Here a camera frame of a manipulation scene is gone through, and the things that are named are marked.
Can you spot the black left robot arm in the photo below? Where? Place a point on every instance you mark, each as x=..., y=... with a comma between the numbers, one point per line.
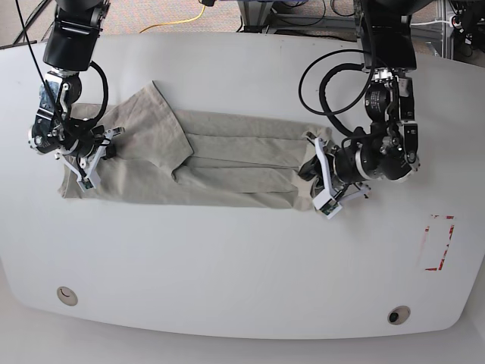
x=389, y=150

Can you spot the left round table grommet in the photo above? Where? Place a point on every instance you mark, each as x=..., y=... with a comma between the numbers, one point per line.
x=67, y=296

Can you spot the red tape rectangle marking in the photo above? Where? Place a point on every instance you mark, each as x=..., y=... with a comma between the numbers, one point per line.
x=437, y=239

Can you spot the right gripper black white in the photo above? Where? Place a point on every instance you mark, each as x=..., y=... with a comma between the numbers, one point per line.
x=83, y=157

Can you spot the round table grommet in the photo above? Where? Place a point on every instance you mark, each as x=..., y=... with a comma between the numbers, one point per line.
x=399, y=315
x=67, y=296

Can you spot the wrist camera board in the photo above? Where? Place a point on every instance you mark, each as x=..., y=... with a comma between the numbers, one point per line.
x=89, y=182
x=327, y=205

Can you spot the right round table grommet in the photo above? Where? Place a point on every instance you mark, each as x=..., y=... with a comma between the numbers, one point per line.
x=399, y=315

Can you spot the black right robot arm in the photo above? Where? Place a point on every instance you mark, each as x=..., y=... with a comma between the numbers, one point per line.
x=76, y=29

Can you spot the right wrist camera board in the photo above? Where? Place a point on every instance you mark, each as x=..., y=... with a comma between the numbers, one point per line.
x=89, y=182

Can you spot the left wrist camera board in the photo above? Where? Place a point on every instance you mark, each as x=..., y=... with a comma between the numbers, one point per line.
x=327, y=205

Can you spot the aluminium frame rail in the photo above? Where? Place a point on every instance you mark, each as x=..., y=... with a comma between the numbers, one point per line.
x=431, y=24

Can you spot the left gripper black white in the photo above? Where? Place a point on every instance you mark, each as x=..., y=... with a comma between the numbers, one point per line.
x=321, y=168

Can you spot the beige grey t-shirt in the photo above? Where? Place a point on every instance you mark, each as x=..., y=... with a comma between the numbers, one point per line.
x=178, y=157

